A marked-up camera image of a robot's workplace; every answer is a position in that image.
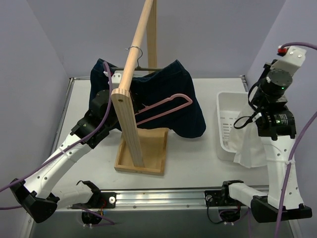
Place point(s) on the white plastic basket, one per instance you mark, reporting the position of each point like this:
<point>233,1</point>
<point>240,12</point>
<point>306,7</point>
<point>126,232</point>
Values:
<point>228,107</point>

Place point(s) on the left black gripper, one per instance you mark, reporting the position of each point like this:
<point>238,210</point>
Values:
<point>109,81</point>

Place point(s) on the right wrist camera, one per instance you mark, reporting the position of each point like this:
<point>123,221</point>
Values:
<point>291,60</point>

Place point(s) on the white pleated skirt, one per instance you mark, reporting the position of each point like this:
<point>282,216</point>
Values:
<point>244,140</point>

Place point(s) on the dark hanger with metal hook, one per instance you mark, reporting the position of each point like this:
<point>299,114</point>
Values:
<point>137,67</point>

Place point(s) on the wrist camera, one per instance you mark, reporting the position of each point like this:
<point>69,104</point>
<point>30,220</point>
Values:
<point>115,79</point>
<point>291,60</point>

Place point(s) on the wooden clothes rack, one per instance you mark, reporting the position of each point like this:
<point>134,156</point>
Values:
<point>140,151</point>

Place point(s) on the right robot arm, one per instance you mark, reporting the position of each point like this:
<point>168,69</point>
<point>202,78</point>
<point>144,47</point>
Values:
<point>259,130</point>

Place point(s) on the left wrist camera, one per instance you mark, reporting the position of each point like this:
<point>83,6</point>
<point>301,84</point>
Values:
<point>115,79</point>

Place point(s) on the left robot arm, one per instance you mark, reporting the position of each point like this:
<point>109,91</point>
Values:
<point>36,193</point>

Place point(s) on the aluminium mounting rail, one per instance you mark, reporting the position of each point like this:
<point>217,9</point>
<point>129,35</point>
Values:
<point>122,200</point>

